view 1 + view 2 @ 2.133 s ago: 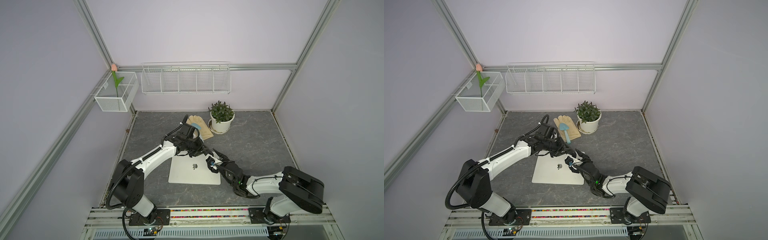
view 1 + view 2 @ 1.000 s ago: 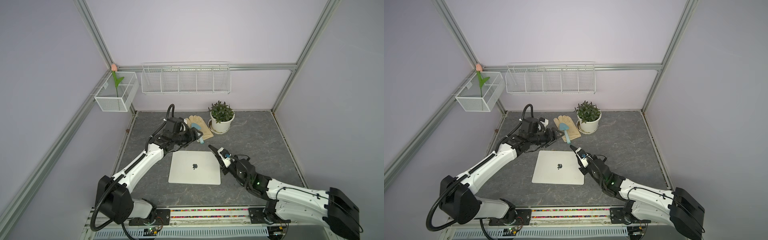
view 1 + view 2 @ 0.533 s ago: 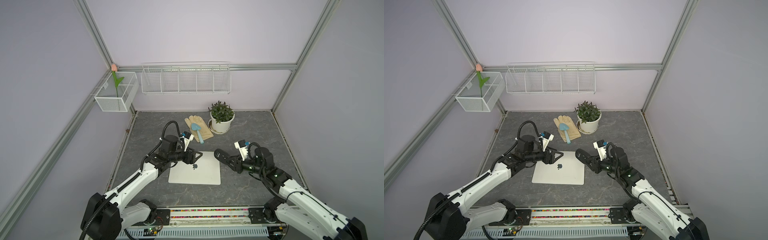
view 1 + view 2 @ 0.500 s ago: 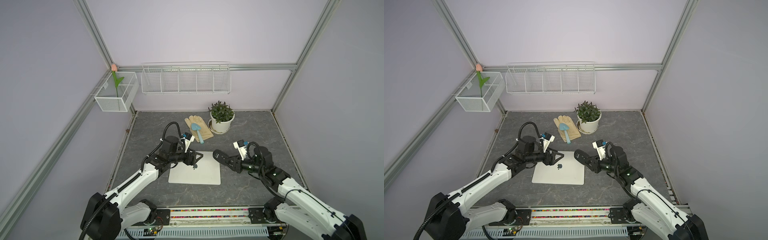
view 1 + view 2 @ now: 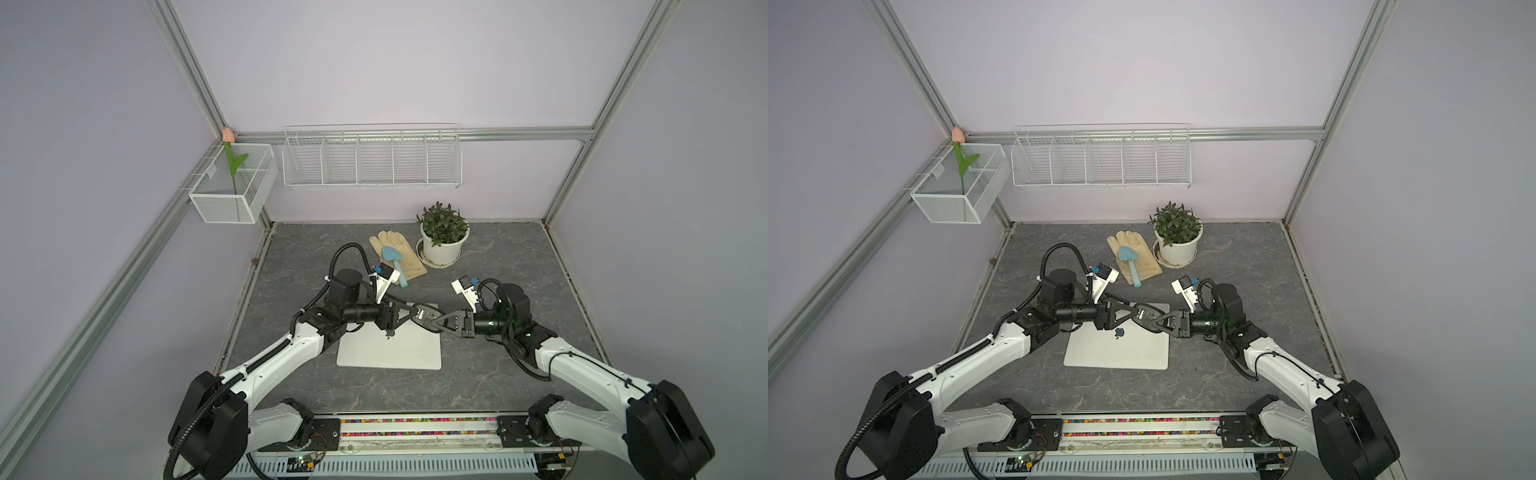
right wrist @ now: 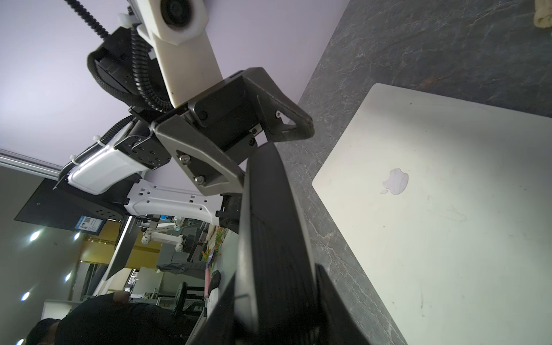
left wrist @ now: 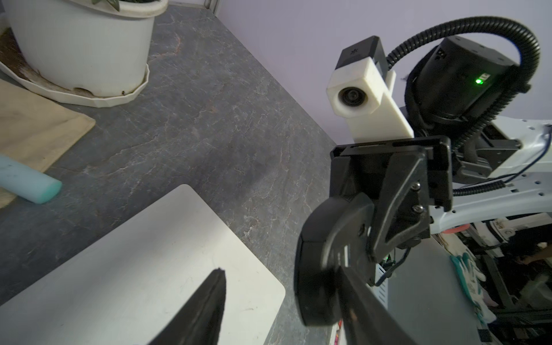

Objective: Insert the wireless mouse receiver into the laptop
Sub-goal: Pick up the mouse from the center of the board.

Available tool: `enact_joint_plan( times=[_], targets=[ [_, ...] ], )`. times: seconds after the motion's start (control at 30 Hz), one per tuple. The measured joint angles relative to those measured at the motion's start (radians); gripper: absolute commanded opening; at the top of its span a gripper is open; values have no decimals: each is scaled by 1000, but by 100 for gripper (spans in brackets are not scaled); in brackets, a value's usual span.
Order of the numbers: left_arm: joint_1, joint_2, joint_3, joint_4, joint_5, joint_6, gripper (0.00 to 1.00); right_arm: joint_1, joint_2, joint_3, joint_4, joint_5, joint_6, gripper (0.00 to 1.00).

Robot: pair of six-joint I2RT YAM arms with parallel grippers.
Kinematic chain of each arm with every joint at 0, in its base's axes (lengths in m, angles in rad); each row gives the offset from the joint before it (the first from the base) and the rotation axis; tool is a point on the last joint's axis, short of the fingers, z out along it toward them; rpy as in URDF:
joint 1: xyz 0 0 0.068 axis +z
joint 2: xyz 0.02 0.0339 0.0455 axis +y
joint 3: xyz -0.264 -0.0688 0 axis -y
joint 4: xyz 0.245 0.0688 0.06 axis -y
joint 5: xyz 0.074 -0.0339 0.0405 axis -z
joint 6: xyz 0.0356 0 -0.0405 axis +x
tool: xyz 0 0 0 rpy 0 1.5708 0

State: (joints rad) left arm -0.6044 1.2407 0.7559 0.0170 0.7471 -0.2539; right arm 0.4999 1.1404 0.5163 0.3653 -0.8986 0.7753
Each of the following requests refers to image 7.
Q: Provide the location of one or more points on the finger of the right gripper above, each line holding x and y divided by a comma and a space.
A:
402, 208

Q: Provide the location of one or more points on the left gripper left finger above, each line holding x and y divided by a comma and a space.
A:
199, 320

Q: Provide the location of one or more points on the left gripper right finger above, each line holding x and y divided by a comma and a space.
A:
365, 319

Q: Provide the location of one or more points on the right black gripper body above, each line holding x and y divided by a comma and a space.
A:
361, 168

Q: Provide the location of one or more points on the black wireless mouse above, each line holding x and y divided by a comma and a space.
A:
319, 267

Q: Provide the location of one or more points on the silver laptop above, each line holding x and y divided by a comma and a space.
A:
126, 287

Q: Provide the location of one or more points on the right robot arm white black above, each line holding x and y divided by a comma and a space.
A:
413, 113

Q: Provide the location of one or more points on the light blue garden trowel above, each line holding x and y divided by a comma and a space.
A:
28, 183

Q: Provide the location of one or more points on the beige work glove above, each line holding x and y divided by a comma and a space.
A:
35, 131

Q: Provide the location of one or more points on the white pot with green plant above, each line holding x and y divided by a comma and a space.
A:
98, 46

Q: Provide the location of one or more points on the white plant pot saucer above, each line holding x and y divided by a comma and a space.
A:
35, 83

